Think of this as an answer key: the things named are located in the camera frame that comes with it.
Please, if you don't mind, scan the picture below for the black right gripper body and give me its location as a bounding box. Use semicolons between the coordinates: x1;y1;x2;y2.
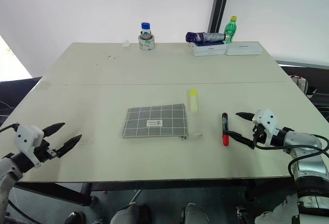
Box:
252;123;266;145

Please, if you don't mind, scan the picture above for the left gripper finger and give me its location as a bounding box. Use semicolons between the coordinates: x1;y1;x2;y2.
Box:
42;122;66;136
57;134;83;158

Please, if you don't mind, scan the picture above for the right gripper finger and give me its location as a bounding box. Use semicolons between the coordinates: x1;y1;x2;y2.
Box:
235;111;255;122
227;130;255;150

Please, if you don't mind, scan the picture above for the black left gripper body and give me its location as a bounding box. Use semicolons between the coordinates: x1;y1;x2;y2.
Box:
32;141;59;163

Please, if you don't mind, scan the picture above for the grey checked pencil pouch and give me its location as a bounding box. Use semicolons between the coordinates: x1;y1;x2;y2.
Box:
121;103;190;139

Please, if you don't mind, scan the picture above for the black marker with red cap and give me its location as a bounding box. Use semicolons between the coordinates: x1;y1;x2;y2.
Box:
221;112;230;148

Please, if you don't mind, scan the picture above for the clear plastic ruler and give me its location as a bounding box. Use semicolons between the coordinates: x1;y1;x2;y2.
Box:
186;89;204;140

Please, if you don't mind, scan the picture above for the yellow highlighter pen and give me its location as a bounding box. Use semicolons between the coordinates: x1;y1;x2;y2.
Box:
189;89;199;114

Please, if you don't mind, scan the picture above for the black and white bag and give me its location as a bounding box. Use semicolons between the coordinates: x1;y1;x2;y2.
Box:
289;74;319;99

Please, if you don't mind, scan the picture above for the flat white box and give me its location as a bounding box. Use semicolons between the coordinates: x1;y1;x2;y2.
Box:
225;42;263;56

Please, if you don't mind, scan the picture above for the dark rounded shoe shape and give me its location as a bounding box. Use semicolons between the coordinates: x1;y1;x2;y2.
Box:
64;210;87;224

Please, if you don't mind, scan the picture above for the white box with blue lid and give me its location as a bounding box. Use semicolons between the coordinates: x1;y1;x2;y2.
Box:
191;41;227;58

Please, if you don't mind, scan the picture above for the crumpled white cloth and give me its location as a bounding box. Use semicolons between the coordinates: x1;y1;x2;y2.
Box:
253;194;300;224

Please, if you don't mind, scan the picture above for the green bottle with yellow cap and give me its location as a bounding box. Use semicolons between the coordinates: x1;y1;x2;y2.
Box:
224;15;238;44

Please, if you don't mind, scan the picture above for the folded purple grey umbrella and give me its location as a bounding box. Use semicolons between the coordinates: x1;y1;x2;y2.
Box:
185;31;227;44

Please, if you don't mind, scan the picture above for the grey rounded shape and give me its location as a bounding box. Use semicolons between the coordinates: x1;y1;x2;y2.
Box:
179;202;210;224
109;201;153;224

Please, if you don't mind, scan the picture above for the black vertical pillar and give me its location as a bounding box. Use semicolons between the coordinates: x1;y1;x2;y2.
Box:
207;0;233;35

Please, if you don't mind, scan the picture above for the white printed tape roll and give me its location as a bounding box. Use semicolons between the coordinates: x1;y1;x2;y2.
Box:
138;34;156;52

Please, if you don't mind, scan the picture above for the small bottle with blue cap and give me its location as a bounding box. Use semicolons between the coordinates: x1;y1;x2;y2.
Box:
140;22;152;41

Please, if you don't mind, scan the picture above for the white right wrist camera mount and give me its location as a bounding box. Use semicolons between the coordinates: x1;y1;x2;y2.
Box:
251;108;280;147

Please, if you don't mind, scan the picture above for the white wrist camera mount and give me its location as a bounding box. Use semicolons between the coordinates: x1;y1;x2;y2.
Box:
251;108;280;147
14;125;45;170

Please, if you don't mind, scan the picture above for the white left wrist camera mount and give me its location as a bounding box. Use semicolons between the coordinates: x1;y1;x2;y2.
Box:
14;125;45;170

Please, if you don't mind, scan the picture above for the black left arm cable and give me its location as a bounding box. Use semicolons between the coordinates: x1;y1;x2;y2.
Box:
0;123;21;134

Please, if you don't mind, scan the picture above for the black table frame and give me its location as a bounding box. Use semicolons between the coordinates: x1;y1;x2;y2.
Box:
14;176;296;207

